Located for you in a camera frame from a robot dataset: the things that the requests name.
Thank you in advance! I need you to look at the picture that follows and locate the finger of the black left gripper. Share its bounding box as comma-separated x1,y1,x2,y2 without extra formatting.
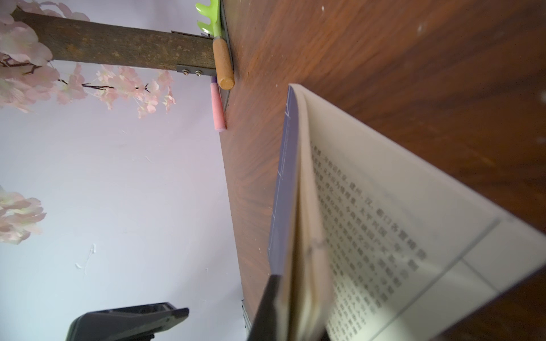
66,302,190,341

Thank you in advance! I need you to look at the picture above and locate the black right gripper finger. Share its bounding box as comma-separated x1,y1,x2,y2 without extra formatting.
247,275,282,341

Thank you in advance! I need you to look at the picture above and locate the dark blue paperback book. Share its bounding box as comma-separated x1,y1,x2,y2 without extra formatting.
268,84,545,340

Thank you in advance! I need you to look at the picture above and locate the pink artificial cherry blossom tree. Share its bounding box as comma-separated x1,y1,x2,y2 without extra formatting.
0,0,218,246

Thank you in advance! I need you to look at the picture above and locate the purple rake with pink handle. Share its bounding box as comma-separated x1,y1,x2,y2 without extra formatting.
210,76,226,132

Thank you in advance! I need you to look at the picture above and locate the green rake with wooden handle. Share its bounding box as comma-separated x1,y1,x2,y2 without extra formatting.
196,0,223,86

